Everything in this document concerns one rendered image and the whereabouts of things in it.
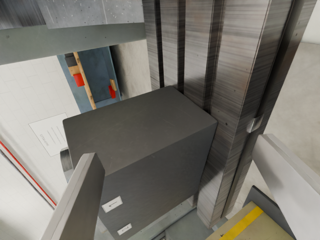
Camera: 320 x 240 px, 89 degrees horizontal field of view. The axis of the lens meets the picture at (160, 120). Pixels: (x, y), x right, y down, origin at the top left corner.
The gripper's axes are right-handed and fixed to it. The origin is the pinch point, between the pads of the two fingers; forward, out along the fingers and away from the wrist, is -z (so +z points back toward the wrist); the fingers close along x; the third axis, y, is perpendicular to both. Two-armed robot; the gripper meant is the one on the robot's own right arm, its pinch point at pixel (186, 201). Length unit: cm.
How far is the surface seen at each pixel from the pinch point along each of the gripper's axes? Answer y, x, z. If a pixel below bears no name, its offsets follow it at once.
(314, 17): -4.6, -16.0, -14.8
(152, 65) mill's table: 3.8, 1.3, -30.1
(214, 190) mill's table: 21.6, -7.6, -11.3
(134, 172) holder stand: 7.7, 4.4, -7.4
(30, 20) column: -5, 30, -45
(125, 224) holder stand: 20.1, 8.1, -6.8
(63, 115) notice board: 226, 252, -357
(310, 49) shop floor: 22, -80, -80
